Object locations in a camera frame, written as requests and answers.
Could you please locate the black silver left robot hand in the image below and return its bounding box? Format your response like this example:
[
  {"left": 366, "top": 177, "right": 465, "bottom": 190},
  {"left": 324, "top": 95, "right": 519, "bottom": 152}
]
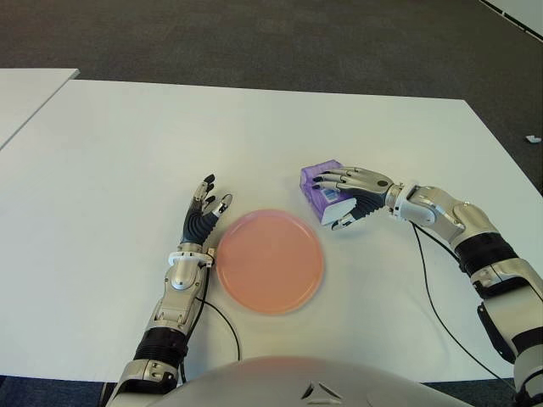
[{"left": 177, "top": 172, "right": 234, "bottom": 251}]

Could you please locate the grey robot torso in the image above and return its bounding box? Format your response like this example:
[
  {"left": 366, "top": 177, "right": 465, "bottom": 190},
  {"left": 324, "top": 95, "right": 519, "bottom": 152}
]
[{"left": 163, "top": 355, "right": 476, "bottom": 407}]

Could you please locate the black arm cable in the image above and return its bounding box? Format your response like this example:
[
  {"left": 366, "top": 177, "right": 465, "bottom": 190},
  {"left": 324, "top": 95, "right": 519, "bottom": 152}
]
[
  {"left": 180, "top": 275, "right": 242, "bottom": 382},
  {"left": 411, "top": 222, "right": 517, "bottom": 395}
]

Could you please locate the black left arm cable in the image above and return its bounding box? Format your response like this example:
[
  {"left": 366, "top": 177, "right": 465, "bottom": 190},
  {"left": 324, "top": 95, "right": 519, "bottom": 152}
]
[{"left": 180, "top": 275, "right": 242, "bottom": 382}]

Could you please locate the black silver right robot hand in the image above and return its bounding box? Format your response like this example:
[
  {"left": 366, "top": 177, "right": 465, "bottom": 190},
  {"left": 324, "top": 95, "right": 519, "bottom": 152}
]
[{"left": 311, "top": 166, "right": 398, "bottom": 232}]

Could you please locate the round pink plate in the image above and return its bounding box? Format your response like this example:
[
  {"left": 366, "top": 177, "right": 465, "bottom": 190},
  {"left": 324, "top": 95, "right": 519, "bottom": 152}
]
[{"left": 216, "top": 208, "right": 327, "bottom": 315}]

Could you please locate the purple tissue paper pack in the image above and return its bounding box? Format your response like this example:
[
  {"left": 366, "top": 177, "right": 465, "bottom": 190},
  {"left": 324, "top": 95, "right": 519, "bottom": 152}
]
[{"left": 299, "top": 159, "right": 355, "bottom": 226}]

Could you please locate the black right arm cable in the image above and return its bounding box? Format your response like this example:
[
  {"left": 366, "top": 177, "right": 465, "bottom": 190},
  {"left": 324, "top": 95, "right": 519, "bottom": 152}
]
[{"left": 411, "top": 222, "right": 517, "bottom": 395}]

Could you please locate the white neighbouring table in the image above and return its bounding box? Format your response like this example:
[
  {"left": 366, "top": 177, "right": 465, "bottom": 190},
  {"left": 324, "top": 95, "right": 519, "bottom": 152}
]
[{"left": 0, "top": 68, "right": 81, "bottom": 149}]

